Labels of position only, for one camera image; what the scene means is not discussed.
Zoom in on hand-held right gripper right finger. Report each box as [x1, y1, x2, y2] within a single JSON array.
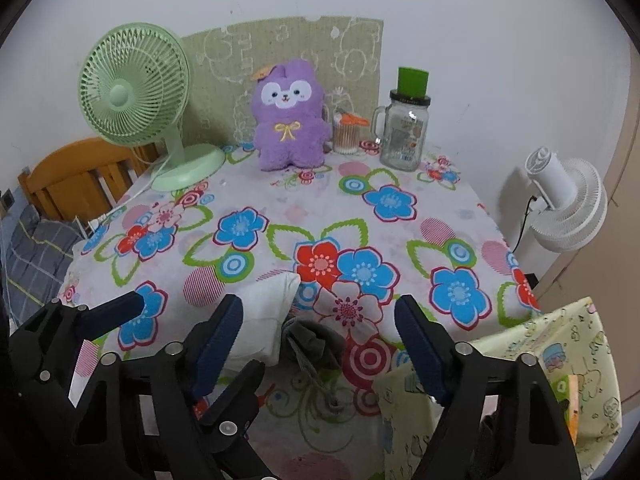
[[395, 295, 581, 480]]

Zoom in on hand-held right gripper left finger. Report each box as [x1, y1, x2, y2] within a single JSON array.
[[65, 294, 276, 480]]

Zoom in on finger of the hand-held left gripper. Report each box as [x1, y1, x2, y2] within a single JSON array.
[[10, 290, 146, 396], [200, 360, 266, 438]]

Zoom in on white sock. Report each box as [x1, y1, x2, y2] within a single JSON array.
[[222, 271, 302, 368]]

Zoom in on grey sock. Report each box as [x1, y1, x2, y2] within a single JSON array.
[[280, 316, 346, 406]]

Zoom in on yellow-green cartoon storage box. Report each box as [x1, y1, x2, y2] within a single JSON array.
[[375, 296, 623, 480]]

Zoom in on grey plaid bedding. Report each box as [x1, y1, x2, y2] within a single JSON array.
[[0, 202, 83, 331]]

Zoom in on orange wooden chair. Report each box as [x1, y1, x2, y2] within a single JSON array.
[[17, 136, 161, 223]]

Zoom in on orange green tissue pack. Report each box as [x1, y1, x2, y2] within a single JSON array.
[[562, 374, 581, 441]]

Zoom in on floral tablecloth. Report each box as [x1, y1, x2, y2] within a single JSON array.
[[57, 140, 543, 480]]

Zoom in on white standing fan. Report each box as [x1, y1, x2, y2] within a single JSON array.
[[520, 146, 608, 253]]

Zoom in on glass mug jar green lid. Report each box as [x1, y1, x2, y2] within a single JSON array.
[[371, 66, 432, 173]]

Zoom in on purple plush bunny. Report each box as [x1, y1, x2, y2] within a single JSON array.
[[250, 58, 333, 172]]

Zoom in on green desk fan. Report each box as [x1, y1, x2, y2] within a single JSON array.
[[78, 22, 227, 192]]

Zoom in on cotton swab jar orange lid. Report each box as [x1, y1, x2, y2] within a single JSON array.
[[331, 110, 370, 155]]

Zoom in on white fan power cable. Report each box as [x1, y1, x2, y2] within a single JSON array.
[[87, 152, 171, 226]]

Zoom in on black fan power cable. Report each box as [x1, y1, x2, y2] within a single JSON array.
[[510, 195, 538, 253]]

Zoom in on green patterned wall mat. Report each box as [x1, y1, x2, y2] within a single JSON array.
[[180, 16, 385, 147]]

